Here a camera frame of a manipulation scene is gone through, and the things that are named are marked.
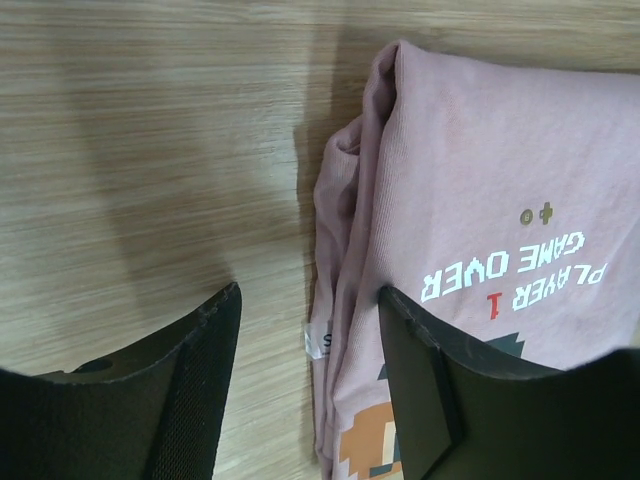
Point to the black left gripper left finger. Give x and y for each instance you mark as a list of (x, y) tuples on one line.
[(151, 410)]

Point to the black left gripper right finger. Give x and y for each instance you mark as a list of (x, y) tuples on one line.
[(466, 410)]

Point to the dusty pink t shirt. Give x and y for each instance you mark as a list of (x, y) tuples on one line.
[(503, 201)]

